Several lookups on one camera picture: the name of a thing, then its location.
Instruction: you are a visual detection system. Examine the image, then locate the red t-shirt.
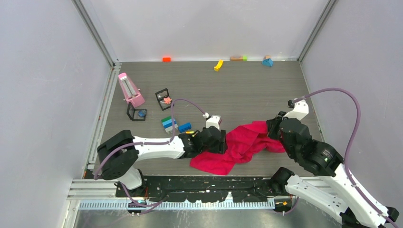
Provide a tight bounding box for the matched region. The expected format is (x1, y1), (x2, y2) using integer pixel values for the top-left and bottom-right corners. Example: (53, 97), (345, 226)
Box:
(190, 121), (285, 175)

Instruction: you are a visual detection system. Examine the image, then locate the red maple leaf brooch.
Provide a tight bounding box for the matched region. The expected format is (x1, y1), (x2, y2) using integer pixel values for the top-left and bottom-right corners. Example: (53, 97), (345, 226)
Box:
(163, 97), (172, 105)

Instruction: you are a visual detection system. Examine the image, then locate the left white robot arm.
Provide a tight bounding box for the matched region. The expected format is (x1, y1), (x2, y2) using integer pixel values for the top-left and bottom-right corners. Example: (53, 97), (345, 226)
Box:
(94, 126), (227, 197)

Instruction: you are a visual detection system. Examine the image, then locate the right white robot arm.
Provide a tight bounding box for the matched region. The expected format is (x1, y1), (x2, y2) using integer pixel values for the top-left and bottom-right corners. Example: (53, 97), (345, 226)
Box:
(266, 115), (399, 228)

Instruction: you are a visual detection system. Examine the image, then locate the black open brooch case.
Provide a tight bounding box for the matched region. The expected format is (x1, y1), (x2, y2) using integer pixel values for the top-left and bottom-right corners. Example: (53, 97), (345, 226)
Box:
(155, 88), (173, 111)

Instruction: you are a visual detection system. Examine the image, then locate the black case with blue brooch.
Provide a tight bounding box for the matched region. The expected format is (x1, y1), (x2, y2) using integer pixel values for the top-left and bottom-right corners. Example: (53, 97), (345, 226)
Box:
(126, 103), (147, 121)

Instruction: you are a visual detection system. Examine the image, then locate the blue toothed block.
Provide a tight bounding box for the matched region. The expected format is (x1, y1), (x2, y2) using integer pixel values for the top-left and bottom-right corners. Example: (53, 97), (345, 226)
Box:
(178, 123), (192, 133)

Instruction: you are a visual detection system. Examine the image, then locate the green blue grey block stack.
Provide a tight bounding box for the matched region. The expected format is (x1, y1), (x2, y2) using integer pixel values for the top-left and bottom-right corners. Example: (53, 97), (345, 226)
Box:
(161, 116), (178, 133)

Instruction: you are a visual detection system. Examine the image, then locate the blue triangular block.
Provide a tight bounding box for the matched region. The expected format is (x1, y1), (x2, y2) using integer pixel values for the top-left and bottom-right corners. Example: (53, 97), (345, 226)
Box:
(262, 55), (274, 67)

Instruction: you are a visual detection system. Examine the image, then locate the yellow arch block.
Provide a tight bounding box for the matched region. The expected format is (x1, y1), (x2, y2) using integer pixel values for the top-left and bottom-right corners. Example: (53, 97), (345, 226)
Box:
(213, 59), (224, 72)

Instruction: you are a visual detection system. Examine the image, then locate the brown wooden block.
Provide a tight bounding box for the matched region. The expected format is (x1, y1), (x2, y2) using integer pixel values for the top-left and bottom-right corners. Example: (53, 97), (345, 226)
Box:
(230, 56), (244, 61)

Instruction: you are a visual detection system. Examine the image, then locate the pink metronome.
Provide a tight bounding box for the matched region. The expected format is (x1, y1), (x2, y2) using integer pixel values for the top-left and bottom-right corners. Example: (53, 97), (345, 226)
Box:
(118, 73), (145, 108)

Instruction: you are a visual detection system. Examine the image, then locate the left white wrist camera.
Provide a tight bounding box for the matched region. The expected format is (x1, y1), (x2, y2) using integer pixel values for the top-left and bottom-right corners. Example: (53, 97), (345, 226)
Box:
(205, 115), (221, 130)

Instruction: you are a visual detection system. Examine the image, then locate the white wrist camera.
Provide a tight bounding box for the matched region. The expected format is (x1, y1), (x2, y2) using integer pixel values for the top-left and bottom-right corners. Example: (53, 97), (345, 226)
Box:
(205, 115), (221, 130)
(282, 100), (309, 120)

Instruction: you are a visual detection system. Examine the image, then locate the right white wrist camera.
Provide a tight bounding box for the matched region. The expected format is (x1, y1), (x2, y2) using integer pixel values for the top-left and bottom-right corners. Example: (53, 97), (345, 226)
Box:
(282, 100), (309, 120)

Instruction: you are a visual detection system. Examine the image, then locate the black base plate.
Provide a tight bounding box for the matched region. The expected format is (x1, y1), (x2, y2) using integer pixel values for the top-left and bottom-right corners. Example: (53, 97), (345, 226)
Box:
(115, 175), (295, 206)

